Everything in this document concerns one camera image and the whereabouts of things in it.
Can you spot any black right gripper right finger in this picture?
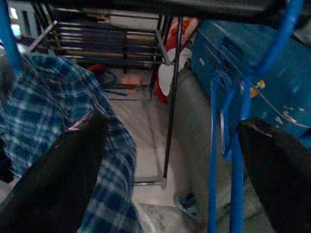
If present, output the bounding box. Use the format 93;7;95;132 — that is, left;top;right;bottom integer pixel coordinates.
237;118;311;233

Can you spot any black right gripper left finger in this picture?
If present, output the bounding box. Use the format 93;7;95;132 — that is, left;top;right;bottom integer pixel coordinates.
0;113;109;233

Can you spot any blue plastic hanger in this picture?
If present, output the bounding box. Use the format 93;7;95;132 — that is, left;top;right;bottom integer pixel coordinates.
0;0;24;71
207;0;304;233

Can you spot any navy garment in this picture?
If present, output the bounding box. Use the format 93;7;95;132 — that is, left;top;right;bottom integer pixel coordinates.
0;138;14;184

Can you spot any blue plaid garment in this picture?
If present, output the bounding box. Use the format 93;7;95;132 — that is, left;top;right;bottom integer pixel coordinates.
0;52;146;233

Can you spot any blue patterned slipper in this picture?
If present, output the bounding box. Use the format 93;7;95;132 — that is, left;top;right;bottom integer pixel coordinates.
174;193;202;219

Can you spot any blue hard suitcase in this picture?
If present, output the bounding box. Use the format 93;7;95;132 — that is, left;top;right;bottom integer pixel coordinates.
190;19;311;146

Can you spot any grey-green leather sofa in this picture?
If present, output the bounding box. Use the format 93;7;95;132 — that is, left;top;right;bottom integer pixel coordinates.
170;70;275;233

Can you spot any black metal drying rack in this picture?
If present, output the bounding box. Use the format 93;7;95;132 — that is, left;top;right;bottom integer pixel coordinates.
9;0;292;187

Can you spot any red and white bag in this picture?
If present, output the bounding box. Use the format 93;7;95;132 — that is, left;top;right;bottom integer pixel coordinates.
155;17;200;105

